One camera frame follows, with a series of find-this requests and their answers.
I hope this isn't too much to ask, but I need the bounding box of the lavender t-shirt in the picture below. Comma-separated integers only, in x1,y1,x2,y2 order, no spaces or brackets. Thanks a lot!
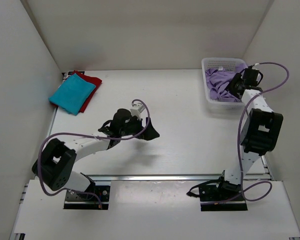
205,63,248,103

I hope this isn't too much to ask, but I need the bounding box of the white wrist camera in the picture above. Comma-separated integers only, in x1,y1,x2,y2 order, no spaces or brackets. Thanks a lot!
248,63,260,70
130,103,145,120

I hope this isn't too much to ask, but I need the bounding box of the purple cable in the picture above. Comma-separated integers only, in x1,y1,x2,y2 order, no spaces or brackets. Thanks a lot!
38,99,151,210
201,61,290,207

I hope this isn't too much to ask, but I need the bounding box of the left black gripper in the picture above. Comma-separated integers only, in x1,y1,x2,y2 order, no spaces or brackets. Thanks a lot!
119,114,159,141

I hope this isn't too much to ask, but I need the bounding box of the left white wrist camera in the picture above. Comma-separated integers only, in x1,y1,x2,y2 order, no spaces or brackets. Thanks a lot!
130,103,145,120

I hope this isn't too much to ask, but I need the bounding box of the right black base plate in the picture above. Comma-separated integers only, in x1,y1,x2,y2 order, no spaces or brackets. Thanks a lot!
186,179,248,212

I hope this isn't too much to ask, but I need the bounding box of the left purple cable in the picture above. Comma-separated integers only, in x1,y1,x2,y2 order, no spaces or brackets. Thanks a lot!
38,99,151,210

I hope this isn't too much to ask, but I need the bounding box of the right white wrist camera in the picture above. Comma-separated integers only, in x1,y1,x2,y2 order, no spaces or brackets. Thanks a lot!
248,63,260,70

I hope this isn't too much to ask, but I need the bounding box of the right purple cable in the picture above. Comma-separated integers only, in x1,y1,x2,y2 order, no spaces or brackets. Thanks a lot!
201,61,290,207

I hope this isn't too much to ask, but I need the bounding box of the white plastic laundry basket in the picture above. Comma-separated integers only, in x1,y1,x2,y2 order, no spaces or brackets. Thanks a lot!
201,57,247,109

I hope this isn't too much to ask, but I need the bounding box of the red t-shirt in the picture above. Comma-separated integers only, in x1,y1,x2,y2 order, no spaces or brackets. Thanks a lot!
48,70,102,116

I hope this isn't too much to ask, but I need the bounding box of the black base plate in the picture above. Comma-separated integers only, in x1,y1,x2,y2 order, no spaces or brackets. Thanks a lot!
63,181,111,211
186,179,248,212

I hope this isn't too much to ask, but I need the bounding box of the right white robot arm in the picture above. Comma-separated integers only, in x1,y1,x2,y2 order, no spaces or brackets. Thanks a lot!
214,65,284,200

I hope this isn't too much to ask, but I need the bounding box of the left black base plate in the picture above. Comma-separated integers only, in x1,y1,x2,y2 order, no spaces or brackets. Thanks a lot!
63,181,111,211

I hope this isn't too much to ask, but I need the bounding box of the teal t-shirt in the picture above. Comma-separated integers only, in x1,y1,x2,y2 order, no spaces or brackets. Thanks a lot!
48,73,96,116

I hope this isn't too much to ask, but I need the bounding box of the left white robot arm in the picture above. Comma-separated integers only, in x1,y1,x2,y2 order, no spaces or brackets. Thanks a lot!
31,105,160,200

